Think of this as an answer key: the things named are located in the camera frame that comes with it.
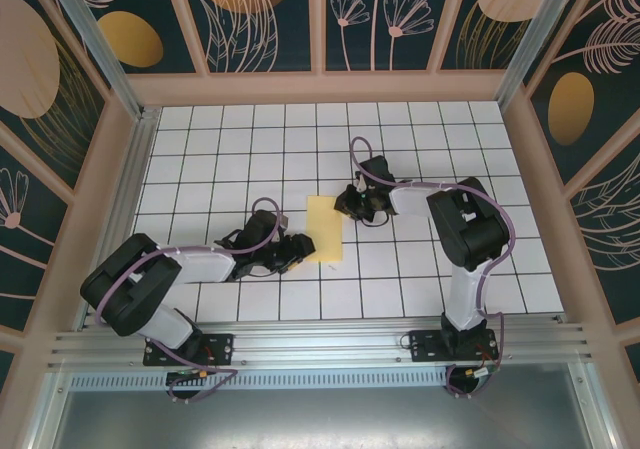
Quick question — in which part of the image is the grey metal sheet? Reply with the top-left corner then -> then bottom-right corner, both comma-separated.
47,386 -> 601,449

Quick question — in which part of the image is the long aluminium base rail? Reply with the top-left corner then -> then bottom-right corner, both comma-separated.
47,321 -> 594,370

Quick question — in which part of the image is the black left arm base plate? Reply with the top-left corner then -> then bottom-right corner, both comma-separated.
143,332 -> 236,368

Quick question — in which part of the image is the slotted grey cable duct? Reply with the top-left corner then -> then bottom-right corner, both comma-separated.
69,372 -> 454,391

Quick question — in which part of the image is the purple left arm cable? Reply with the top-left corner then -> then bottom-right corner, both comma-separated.
93,196 -> 282,404

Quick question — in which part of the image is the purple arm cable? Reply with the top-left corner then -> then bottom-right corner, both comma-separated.
349,136 -> 517,401
93,196 -> 282,404

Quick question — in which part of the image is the aluminium side rail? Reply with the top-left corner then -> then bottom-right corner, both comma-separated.
77,108 -> 161,330

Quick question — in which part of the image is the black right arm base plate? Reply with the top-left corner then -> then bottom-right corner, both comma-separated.
408,328 -> 500,365

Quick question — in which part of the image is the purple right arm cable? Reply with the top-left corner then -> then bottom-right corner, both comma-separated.
349,136 -> 517,401

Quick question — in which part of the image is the aluminium corner post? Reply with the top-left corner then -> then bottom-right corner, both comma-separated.
39,0 -> 147,120
497,0 -> 586,115

